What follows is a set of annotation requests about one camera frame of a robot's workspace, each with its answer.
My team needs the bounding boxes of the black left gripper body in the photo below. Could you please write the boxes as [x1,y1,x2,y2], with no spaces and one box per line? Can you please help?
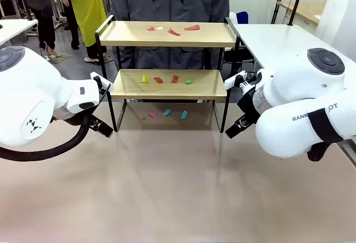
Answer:
[54,104,98,127]

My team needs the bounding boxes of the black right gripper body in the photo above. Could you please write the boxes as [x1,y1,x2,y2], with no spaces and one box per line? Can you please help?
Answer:
[238,86,261,123]

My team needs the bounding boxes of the grey floor mat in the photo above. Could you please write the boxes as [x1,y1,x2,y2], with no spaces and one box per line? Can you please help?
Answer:
[44,52,73,65]

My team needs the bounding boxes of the large white table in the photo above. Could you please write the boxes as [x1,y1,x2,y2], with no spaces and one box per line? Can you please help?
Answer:
[222,17,356,73]

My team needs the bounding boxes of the blue chair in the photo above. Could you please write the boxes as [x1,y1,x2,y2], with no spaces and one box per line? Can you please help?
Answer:
[229,11,250,26]

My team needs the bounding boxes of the person in yellow apron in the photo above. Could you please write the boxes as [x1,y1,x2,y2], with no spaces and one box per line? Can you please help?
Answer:
[51,0,110,63]

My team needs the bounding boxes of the light wooden table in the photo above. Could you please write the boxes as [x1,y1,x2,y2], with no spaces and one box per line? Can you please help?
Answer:
[276,1,327,26]

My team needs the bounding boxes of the person in dark clothes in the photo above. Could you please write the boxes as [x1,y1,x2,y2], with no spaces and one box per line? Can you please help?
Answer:
[21,0,58,58]

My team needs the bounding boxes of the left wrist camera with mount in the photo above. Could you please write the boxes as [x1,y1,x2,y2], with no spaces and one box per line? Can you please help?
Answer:
[90,71,114,107]

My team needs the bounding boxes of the black strap on right arm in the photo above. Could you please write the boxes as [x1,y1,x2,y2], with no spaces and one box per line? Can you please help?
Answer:
[307,108,344,162]

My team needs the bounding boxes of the wooden shelf with black frame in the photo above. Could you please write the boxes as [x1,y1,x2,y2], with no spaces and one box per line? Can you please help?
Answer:
[94,14,241,134]

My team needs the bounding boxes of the aluminium profile frame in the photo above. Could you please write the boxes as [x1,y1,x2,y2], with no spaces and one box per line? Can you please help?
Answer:
[339,138,356,169]

